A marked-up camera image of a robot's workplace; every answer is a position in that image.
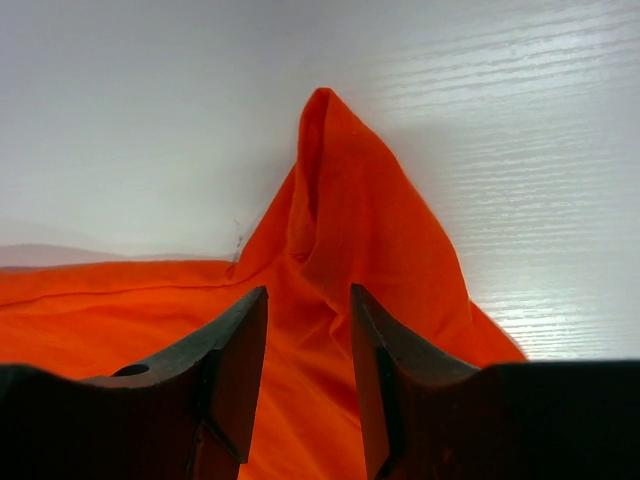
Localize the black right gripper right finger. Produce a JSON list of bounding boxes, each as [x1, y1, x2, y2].
[[350, 284, 639, 479]]

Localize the orange t shirt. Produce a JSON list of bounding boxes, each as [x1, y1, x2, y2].
[[1, 89, 523, 479]]

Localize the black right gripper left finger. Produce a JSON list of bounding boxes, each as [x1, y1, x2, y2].
[[1, 287, 268, 479]]

